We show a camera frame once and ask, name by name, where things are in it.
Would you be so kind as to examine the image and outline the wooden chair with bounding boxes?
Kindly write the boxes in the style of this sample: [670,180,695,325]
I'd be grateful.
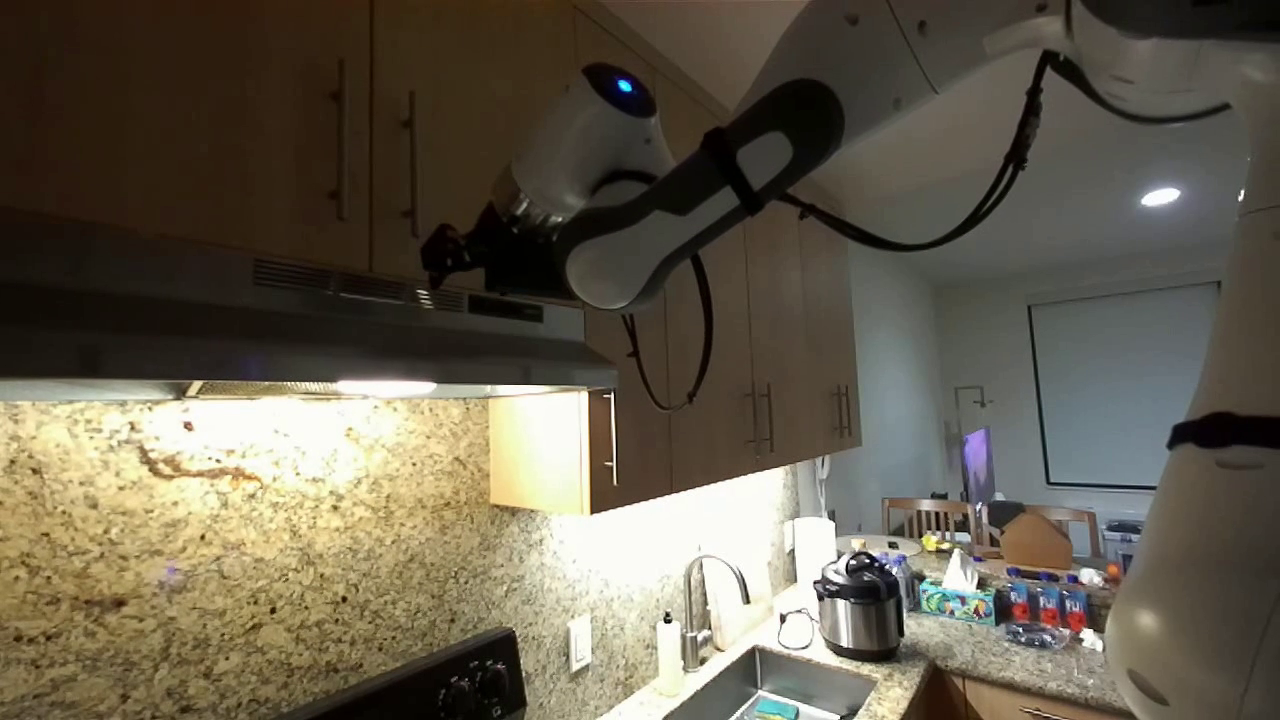
[886,495,989,547]

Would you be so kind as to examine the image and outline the wooden cabinet door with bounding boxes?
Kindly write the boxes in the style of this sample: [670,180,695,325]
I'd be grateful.
[370,0,576,285]
[0,0,373,271]

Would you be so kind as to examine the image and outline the white paper towel roll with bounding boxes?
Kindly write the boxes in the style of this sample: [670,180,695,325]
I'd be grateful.
[793,517,836,585]

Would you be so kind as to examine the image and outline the ceiling recessed light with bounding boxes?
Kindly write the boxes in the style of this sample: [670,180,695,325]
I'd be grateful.
[1142,184,1184,211]

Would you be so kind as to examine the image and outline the white soap bottle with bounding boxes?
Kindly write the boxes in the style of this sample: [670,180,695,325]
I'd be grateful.
[655,610,683,686]

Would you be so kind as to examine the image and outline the tissue box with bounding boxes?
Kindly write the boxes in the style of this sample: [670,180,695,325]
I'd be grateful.
[915,547,995,622]

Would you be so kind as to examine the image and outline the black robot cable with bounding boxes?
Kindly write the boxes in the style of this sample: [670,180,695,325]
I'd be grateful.
[616,49,1235,415]

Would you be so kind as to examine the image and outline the stainless steel sink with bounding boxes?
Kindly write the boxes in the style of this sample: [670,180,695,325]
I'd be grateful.
[661,647,871,720]

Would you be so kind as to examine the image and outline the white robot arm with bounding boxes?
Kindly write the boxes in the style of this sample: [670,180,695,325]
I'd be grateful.
[420,0,1280,720]

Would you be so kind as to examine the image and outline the white wall outlet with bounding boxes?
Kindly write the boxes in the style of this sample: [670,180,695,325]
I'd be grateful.
[568,614,591,671]

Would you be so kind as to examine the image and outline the black hood switch panel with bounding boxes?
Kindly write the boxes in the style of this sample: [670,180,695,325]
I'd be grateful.
[254,260,549,325]

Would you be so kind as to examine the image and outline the wooden upper cabinet right door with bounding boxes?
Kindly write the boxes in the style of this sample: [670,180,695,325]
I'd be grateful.
[370,0,576,285]

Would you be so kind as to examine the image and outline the silver black pressure cooker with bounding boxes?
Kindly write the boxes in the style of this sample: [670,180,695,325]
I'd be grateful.
[812,553,906,660]

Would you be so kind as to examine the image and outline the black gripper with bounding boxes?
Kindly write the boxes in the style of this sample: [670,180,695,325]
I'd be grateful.
[420,204,568,298]

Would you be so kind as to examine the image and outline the wooden upper cabinet left door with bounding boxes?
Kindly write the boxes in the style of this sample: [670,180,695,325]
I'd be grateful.
[0,0,373,271]

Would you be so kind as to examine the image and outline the colourful drink box pack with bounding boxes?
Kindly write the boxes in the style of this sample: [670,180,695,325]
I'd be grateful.
[1004,568,1093,630]

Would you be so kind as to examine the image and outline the black stove control panel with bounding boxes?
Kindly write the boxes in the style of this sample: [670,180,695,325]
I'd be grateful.
[281,627,528,720]

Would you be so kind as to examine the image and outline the silver kitchen faucet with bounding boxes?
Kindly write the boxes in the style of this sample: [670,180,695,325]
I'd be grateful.
[680,553,753,671]

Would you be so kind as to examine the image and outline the wooden side wall cabinets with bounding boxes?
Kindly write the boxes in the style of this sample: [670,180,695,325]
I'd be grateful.
[494,207,861,517]

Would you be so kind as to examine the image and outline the stainless steel range hood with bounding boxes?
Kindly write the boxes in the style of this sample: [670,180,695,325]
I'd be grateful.
[0,207,616,398]

